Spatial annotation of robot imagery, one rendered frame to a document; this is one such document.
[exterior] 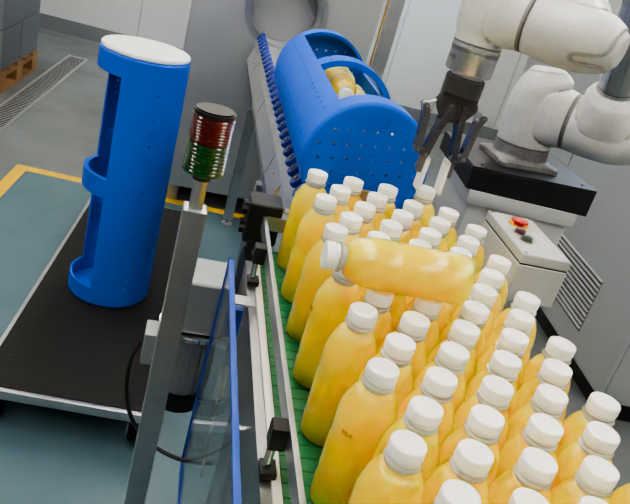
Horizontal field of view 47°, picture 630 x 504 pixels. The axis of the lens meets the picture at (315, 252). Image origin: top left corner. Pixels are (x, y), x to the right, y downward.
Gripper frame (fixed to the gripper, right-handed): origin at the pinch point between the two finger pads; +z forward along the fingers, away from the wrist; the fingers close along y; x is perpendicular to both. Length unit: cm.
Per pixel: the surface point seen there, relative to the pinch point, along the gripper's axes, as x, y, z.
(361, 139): -15.0, 11.8, 0.3
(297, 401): 45, 26, 25
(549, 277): 18.8, -21.6, 8.8
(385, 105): -15.3, 8.9, -7.9
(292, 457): 65, 30, 17
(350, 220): 20.9, 19.3, 4.3
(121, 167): -92, 64, 48
